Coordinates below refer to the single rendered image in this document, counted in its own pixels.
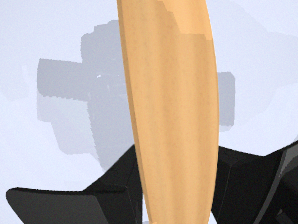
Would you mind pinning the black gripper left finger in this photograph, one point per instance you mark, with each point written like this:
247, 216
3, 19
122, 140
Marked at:
114, 198

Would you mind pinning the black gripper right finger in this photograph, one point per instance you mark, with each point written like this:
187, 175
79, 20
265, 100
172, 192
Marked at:
246, 183

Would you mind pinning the wooden side rail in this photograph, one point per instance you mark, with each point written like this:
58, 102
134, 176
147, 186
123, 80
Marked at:
170, 70

